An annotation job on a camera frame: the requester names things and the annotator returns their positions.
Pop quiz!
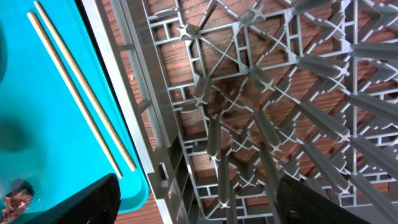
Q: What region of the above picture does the wooden chopstick right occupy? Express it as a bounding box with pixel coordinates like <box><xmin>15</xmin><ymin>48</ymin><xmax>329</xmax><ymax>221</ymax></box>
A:
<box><xmin>34</xmin><ymin>1</ymin><xmax>136</xmax><ymax>172</ymax></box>

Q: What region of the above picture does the wooden chopstick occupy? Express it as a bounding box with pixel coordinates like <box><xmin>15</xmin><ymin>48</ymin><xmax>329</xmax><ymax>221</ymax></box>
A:
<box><xmin>34</xmin><ymin>1</ymin><xmax>136</xmax><ymax>172</ymax></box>
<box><xmin>27</xmin><ymin>12</ymin><xmax>123</xmax><ymax>179</ymax></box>

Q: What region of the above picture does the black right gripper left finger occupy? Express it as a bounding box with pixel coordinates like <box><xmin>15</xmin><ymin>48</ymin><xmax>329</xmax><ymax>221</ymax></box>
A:
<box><xmin>29</xmin><ymin>174</ymin><xmax>121</xmax><ymax>224</ymax></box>

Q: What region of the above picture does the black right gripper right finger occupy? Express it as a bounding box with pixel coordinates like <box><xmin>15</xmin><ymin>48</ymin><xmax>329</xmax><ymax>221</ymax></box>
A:
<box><xmin>276</xmin><ymin>176</ymin><xmax>369</xmax><ymax>224</ymax></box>

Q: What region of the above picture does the grey dishwasher rack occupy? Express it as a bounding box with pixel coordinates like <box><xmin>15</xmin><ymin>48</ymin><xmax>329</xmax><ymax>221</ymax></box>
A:
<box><xmin>83</xmin><ymin>0</ymin><xmax>397</xmax><ymax>223</ymax></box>

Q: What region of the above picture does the brown food scrap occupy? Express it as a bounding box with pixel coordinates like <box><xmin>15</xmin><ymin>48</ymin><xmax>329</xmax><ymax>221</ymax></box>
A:
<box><xmin>1</xmin><ymin>189</ymin><xmax>32</xmax><ymax>224</ymax></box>

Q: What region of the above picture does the teal serving tray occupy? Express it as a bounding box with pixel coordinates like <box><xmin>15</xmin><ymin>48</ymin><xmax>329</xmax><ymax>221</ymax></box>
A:
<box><xmin>1</xmin><ymin>0</ymin><xmax>137</xmax><ymax>223</ymax></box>

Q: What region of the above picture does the wooden chopstick left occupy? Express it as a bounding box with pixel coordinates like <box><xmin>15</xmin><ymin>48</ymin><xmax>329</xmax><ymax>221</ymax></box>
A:
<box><xmin>27</xmin><ymin>12</ymin><xmax>123</xmax><ymax>179</ymax></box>

